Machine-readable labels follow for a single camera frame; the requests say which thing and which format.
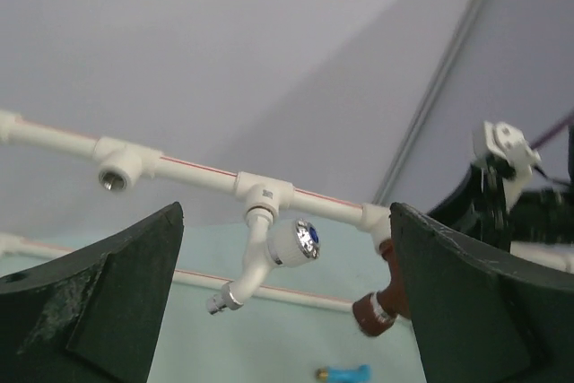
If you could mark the dark red water faucet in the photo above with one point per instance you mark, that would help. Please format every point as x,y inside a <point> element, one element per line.
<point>376,312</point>

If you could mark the blue water faucet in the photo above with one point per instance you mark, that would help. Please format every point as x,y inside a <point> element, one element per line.
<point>358,374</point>

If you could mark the light green table mat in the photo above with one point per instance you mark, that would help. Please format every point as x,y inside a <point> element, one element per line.
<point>272,341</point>

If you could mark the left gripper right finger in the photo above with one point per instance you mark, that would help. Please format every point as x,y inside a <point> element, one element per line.
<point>479,313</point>

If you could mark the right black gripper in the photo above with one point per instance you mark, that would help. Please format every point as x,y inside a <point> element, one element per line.
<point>478,206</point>

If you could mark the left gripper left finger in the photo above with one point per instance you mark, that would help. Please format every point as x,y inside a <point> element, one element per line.
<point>93,315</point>

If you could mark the white water faucet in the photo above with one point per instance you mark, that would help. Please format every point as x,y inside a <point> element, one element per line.
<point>292,244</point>

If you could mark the white PVC pipe frame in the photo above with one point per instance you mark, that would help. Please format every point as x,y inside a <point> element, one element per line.
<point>123,163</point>

